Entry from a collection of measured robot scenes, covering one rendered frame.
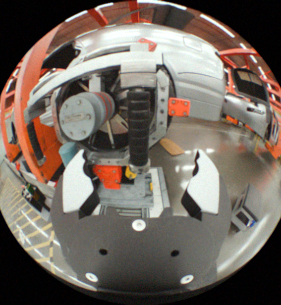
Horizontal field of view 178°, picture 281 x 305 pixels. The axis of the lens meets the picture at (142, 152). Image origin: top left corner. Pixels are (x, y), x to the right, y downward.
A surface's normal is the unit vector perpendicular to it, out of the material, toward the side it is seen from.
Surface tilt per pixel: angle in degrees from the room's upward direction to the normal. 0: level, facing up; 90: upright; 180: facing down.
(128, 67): 90
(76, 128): 90
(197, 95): 90
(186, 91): 90
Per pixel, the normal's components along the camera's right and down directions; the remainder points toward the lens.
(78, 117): 0.01, 0.54
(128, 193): 0.00, -0.84
